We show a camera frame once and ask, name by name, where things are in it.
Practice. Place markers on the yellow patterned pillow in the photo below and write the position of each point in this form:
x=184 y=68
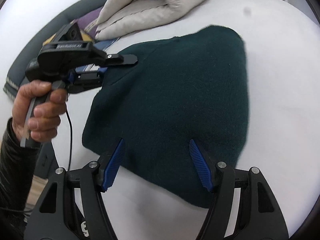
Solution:
x=81 y=36

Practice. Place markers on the blue bed sheet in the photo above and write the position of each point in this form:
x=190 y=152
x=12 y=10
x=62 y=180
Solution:
x=104 y=45

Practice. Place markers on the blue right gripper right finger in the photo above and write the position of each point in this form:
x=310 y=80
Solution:
x=201 y=166

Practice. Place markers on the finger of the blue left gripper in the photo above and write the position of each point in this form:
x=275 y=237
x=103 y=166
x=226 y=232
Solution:
x=121 y=60
x=87 y=76

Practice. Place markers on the rolled cream duvet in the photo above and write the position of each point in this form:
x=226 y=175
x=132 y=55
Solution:
x=121 y=17

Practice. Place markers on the person's left hand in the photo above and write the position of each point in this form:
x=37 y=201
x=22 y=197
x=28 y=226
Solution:
x=43 y=125

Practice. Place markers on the person's black sleeve forearm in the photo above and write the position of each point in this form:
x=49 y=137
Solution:
x=17 y=169

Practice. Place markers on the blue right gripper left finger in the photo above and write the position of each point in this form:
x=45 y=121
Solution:
x=112 y=165

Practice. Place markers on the purple patterned pillow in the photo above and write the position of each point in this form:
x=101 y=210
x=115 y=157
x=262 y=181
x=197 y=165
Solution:
x=88 y=22

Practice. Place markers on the dark green knit sweater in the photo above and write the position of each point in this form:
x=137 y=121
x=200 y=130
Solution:
x=192 y=87

